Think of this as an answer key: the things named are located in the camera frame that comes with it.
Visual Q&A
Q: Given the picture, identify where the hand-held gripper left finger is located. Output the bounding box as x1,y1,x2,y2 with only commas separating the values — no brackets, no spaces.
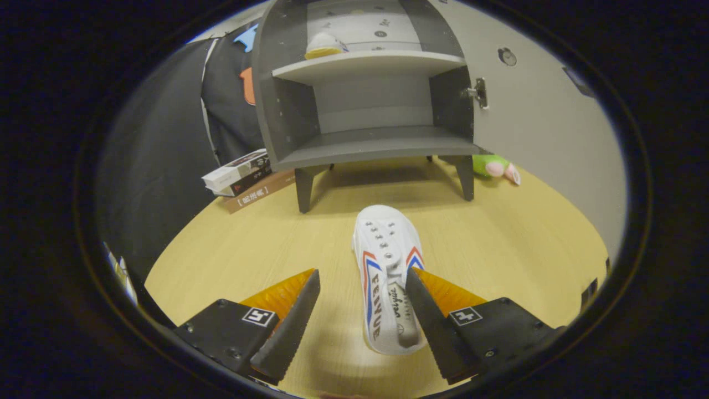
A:
174,269,322,387

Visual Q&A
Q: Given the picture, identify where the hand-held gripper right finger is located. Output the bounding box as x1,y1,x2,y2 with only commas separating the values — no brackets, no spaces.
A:
404,268,567,386

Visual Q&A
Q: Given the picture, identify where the white canvas shoe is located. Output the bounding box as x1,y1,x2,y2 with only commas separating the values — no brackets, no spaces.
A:
305,32,351,60
352,204,428,356

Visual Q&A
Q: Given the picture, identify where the grey shoe cabinet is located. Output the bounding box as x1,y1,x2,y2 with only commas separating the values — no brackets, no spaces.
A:
251,0,488,214

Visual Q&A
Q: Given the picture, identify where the light grey shoe cabinet door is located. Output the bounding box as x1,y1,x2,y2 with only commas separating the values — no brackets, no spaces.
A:
432,0,629,261

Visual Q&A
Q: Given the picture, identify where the metal door hinge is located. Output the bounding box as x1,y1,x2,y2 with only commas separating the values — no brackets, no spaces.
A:
460,78,489,110

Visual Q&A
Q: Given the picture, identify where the brown book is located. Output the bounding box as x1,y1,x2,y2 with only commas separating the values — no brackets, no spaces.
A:
222,169,297,214

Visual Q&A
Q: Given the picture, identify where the dark book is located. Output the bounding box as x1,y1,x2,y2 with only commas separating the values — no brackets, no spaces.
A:
213,166,273,198

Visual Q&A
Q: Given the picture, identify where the white book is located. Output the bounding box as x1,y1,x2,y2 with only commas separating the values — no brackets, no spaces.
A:
201,149,272,192

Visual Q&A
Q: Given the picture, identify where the green plush toy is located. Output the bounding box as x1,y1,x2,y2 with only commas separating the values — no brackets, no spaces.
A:
472,154,522,186

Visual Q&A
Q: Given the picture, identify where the black backdrop cloth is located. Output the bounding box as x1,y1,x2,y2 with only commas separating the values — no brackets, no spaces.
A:
97,22,266,283

